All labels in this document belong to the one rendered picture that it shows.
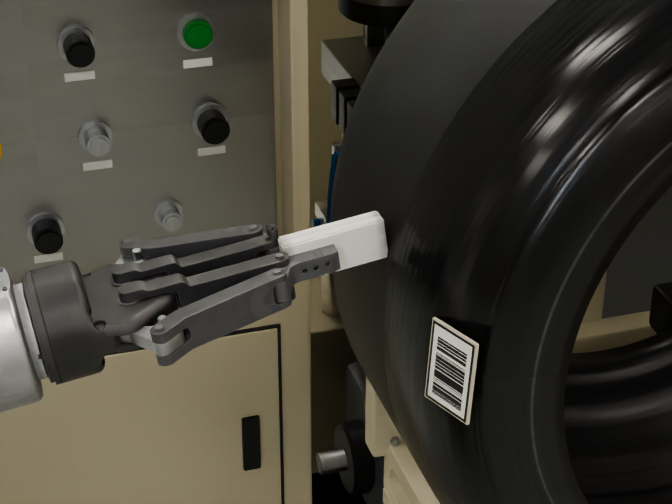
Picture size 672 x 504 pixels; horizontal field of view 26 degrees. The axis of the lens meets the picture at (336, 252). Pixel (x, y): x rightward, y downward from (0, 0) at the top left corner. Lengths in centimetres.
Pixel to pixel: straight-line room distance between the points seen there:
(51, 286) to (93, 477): 76
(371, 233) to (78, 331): 20
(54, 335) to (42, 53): 60
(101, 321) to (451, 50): 29
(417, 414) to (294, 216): 60
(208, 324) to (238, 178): 66
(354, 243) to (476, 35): 16
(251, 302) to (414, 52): 22
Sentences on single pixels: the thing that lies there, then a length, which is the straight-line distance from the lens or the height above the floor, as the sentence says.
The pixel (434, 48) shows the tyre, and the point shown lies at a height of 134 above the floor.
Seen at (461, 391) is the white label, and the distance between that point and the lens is 92.
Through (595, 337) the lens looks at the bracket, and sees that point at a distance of 142.
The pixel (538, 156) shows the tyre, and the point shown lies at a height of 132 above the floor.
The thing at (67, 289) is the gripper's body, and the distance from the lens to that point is 92.
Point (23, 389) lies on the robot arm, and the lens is 92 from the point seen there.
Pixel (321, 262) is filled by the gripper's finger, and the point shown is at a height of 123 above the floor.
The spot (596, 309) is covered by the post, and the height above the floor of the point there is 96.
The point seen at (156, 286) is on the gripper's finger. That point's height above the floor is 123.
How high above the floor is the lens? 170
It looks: 29 degrees down
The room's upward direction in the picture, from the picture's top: straight up
